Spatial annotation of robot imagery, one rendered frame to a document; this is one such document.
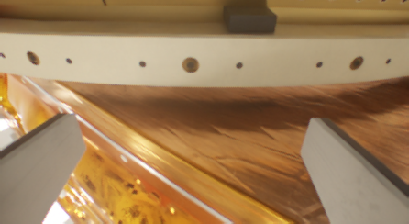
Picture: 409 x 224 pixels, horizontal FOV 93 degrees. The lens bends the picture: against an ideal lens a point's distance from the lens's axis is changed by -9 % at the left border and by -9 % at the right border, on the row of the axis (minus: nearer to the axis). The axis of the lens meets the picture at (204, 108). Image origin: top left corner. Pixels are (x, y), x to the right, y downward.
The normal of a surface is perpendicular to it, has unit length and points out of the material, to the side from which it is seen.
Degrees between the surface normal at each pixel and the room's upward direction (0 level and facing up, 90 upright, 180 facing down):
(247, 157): 180
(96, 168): 136
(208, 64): 90
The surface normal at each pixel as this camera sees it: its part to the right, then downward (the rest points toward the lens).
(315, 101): 0.02, -0.78
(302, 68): 0.11, 0.62
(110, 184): -0.32, -0.25
